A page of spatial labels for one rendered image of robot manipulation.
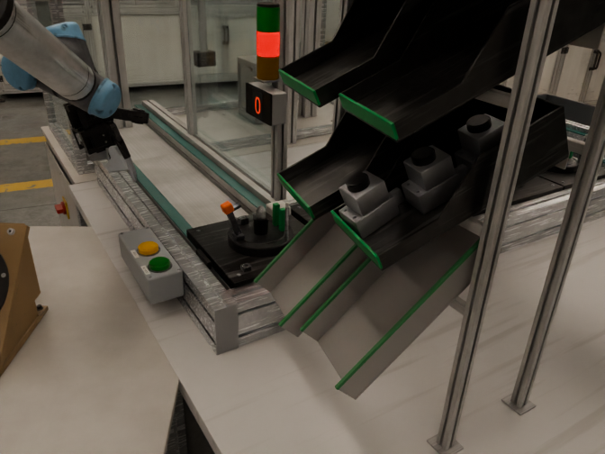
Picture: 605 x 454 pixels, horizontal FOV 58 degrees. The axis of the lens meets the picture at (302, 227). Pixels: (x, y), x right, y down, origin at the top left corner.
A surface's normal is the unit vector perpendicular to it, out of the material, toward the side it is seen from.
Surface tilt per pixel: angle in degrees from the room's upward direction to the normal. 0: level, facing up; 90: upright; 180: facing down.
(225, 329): 90
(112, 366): 0
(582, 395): 0
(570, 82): 90
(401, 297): 45
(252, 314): 90
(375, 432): 0
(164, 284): 90
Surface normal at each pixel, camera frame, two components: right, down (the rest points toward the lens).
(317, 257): -0.63, -0.52
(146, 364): 0.04, -0.88
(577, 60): 0.39, 0.44
